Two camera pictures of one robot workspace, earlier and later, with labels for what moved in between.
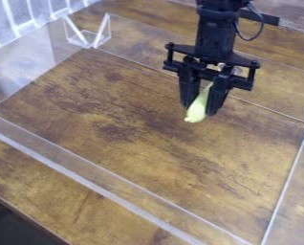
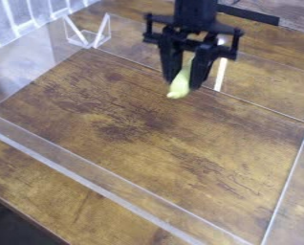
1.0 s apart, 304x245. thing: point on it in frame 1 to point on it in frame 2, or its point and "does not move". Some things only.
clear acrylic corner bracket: x=82 y=37 does not move
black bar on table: x=246 y=13 does not move
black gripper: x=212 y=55 to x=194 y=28
